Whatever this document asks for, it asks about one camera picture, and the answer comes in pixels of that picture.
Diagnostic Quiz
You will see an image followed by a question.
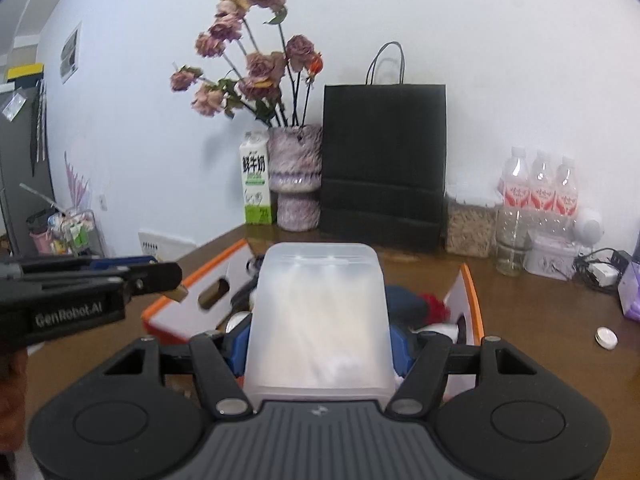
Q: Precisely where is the purple tissue pack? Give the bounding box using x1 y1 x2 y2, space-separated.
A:
617 261 640 322

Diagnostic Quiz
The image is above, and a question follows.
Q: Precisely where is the small white bottle cap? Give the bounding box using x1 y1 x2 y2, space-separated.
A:
594 326 618 351

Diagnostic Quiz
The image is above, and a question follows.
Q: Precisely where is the translucent white plastic box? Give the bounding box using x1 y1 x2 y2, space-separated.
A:
243 243 397 408

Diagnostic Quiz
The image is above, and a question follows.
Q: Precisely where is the dried pink rose bouquet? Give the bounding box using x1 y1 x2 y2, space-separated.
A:
169 0 323 128

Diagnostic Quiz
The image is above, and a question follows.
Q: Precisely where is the empty glass cup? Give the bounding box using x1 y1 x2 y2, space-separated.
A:
496 207 530 276

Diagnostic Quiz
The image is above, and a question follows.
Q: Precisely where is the water bottle middle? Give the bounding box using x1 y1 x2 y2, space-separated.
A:
529 151 555 214

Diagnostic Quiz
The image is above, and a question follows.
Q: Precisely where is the white floral tin box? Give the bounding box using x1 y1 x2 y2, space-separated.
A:
524 231 578 281

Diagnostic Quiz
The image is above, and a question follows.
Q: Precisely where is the black paper shopping bag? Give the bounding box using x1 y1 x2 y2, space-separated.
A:
319 67 447 252

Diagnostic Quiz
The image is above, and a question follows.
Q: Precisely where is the navy blue zip case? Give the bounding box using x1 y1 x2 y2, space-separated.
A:
385 285 430 330

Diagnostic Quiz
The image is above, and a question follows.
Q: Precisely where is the red artificial rose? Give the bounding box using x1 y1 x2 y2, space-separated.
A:
420 294 450 325

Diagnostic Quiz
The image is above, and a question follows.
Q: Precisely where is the white green milk carton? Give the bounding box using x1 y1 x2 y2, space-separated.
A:
239 131 274 226

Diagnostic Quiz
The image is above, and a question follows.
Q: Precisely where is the white panel against wall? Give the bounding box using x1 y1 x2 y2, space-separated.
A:
138 230 198 261

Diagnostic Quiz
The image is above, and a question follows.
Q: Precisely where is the black braided usb cable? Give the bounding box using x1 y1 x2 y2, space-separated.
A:
226 253 266 334

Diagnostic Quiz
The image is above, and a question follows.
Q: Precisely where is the wall poster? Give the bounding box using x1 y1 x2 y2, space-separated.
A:
60 24 81 84

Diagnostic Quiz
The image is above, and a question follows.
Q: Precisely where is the person's left hand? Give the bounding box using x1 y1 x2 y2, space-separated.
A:
0 349 28 452

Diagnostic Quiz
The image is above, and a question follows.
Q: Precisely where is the red orange cardboard box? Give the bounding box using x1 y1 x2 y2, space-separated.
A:
140 237 485 401

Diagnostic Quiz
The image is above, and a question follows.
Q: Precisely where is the small white round speaker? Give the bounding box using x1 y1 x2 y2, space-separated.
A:
573 207 604 246

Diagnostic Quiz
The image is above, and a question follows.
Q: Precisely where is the purple textured vase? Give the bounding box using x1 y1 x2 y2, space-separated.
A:
267 125 322 232

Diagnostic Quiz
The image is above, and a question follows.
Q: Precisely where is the white charger with cable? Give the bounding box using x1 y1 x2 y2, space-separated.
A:
574 247 632 295

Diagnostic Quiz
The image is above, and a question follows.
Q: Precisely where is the wire storage rack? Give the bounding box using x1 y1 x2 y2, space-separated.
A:
20 183 105 257

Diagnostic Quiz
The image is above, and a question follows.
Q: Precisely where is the iridescent plastic bag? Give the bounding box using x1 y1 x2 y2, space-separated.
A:
418 323 460 344

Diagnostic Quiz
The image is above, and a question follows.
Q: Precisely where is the clear container with seeds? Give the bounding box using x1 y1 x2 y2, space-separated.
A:
445 192 501 258

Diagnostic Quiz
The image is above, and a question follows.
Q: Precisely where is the water bottle right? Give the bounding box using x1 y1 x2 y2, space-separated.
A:
554 157 579 218

